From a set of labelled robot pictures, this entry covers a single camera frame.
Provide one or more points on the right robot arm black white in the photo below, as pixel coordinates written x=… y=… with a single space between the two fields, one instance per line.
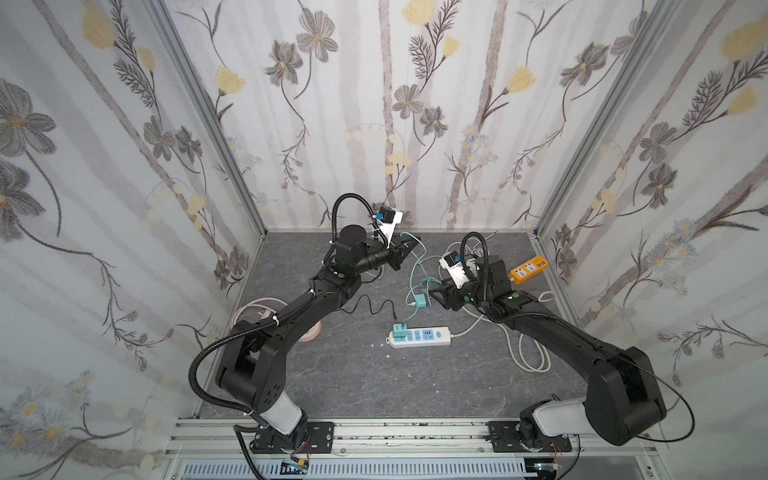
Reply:
x=623 y=398

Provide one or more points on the round pink power socket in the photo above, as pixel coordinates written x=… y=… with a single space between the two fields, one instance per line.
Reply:
x=312 y=333

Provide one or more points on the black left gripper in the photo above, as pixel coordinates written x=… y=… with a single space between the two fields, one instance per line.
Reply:
x=395 y=255

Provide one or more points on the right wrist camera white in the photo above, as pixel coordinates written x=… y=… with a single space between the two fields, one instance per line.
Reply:
x=460 y=272

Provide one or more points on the orange power strip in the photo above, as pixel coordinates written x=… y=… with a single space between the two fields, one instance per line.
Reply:
x=528 y=270

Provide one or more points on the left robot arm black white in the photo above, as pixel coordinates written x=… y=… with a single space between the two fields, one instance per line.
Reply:
x=215 y=370

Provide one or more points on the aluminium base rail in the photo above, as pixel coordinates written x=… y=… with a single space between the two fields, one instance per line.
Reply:
x=209 y=449

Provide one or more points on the white slotted cable duct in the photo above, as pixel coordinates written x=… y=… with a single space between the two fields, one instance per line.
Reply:
x=413 y=468

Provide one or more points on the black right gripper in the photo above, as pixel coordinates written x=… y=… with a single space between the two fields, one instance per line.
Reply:
x=456 y=293

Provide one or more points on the white blue power strip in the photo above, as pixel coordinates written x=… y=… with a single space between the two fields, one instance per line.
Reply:
x=420 y=337

